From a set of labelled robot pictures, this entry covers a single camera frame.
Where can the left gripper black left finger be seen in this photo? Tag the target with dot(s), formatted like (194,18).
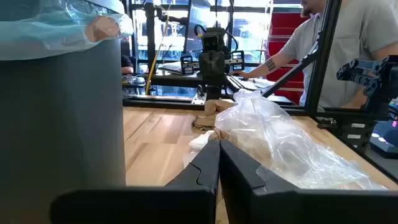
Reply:
(186,205)

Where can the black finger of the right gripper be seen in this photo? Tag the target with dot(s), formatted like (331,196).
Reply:
(186,64)
(237,60)

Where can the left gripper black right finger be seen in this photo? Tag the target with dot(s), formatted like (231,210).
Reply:
(280,208)

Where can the brown packing paper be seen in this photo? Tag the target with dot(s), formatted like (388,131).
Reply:
(214,107)

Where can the white handwritten lined paper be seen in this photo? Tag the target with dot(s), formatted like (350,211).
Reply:
(199,143)

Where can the clear plastic bag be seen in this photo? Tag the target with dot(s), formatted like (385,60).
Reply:
(280,130)

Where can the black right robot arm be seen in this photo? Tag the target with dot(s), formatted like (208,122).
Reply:
(214,91)

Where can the grey plastic trash bin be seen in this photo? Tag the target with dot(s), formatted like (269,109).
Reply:
(62,124)

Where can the blue bin liner bag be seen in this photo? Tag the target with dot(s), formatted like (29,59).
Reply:
(31,37)

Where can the grey keyboard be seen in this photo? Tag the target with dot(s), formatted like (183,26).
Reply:
(171,68)

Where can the black computer keyboard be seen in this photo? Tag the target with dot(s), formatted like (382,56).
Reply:
(245,83)

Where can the red cabinet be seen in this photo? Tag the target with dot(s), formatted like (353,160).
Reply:
(283,28)

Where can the person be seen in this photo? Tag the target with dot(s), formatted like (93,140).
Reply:
(126,62)
(348,46)

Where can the black robot gripper device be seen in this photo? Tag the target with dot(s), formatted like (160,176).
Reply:
(360,73)

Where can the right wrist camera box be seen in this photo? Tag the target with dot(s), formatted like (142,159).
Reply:
(211,43)

